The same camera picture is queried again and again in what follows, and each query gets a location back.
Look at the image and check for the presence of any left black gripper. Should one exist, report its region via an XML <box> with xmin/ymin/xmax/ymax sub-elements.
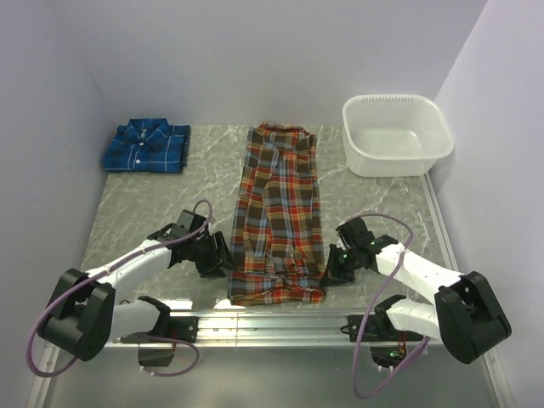
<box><xmin>188</xmin><ymin>230</ymin><xmax>238</xmax><ymax>277</ymax></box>

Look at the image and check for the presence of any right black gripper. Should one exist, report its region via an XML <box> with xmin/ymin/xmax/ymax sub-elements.
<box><xmin>320</xmin><ymin>243</ymin><xmax>360</xmax><ymax>287</ymax></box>

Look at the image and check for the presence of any red brown plaid shirt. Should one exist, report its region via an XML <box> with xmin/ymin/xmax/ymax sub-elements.
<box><xmin>228</xmin><ymin>123</ymin><xmax>326</xmax><ymax>307</ymax></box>

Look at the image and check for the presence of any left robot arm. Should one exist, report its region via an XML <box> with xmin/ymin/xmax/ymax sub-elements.
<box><xmin>37</xmin><ymin>230</ymin><xmax>233</xmax><ymax>361</ymax></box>

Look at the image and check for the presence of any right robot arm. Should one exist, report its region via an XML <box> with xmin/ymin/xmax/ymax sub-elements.
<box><xmin>321</xmin><ymin>218</ymin><xmax>512</xmax><ymax>364</ymax></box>

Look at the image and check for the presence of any white plastic basin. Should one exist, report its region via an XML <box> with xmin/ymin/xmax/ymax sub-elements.
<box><xmin>342</xmin><ymin>94</ymin><xmax>455</xmax><ymax>178</ymax></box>

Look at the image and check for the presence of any blue plaid folded shirt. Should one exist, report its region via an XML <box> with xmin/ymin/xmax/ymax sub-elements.
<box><xmin>102</xmin><ymin>118</ymin><xmax>191</xmax><ymax>173</ymax></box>

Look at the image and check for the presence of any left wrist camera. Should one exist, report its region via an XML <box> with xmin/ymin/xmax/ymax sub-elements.
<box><xmin>147</xmin><ymin>210</ymin><xmax>209</xmax><ymax>242</ymax></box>

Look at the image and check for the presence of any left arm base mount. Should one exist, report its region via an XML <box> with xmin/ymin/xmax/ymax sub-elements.
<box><xmin>116</xmin><ymin>315</ymin><xmax>199</xmax><ymax>343</ymax></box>

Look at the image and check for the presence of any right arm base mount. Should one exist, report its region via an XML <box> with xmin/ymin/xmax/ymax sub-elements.
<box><xmin>342</xmin><ymin>313</ymin><xmax>426</xmax><ymax>343</ymax></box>

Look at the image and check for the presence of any aluminium rail frame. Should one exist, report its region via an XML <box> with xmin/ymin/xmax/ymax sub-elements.
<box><xmin>25</xmin><ymin>169</ymin><xmax>518</xmax><ymax>408</ymax></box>

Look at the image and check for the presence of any black box under rail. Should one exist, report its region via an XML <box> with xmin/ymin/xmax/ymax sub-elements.
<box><xmin>137</xmin><ymin>344</ymin><xmax>175</xmax><ymax>368</ymax></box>

